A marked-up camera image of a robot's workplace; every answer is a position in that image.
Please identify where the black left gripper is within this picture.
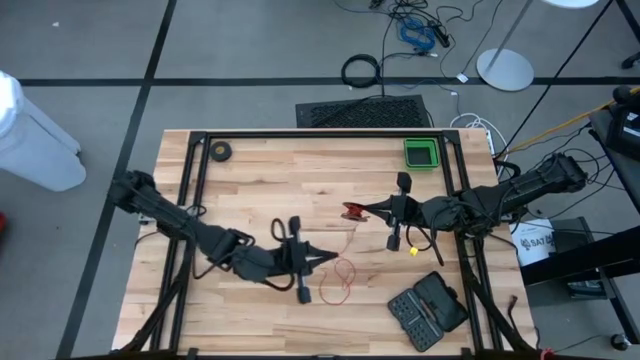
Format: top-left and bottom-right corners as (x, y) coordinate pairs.
(232, 215), (340, 305)

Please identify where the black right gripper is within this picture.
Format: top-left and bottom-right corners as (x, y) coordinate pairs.
(357, 172), (464, 252)

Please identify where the red cord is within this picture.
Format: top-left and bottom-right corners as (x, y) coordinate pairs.
(318, 202), (364, 306)

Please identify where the green plastic bin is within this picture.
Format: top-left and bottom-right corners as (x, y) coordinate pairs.
(402, 137), (441, 172)

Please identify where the black floor grate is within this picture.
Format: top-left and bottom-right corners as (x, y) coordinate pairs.
(295, 94), (432, 129)

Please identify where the black bit set case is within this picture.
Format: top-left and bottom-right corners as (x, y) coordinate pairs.
(387, 271), (470, 353)

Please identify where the black tape roll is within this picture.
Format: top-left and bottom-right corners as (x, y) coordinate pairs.
(209, 140), (234, 163)

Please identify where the white round lamp base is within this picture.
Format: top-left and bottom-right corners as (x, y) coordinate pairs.
(475, 0), (601, 92)

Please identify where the black cart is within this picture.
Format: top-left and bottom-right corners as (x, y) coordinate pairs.
(519, 84), (640, 351)

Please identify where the white trash can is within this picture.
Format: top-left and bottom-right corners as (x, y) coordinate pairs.
(0, 69), (87, 193)

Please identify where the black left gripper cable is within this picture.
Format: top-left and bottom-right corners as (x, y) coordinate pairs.
(269, 217), (292, 247)

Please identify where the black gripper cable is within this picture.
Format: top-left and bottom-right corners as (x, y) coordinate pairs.
(405, 224), (446, 267)
(269, 217), (292, 247)

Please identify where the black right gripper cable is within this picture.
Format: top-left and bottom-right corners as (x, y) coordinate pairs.
(405, 224), (446, 267)

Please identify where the white cable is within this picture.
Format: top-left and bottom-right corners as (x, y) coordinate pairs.
(449, 112), (509, 161)

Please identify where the coiled black cable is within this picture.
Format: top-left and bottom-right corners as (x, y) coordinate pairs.
(340, 53), (382, 90)

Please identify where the blue cable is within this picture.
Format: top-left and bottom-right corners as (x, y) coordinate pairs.
(398, 17), (436, 51)

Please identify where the yellow floor cable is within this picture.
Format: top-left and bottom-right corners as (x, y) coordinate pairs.
(504, 87), (640, 154)

